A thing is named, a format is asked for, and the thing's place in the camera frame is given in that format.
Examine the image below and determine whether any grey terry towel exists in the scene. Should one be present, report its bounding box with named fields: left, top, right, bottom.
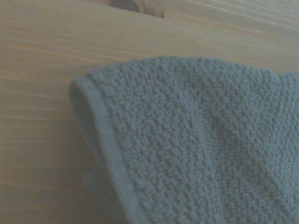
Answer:
left=68, top=56, right=299, bottom=224

